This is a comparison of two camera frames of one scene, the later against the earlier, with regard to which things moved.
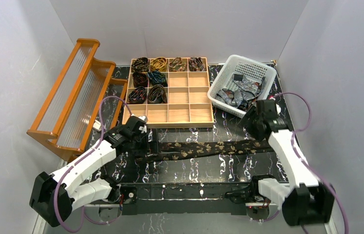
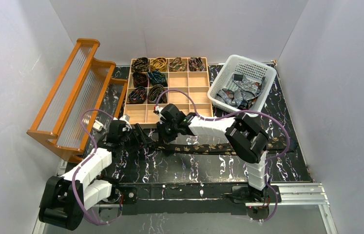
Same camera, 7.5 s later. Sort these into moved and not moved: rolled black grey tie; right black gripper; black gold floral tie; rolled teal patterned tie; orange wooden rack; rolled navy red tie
Moved: black gold floral tie; right black gripper
Not moved: rolled teal patterned tie; orange wooden rack; rolled navy red tie; rolled black grey tie
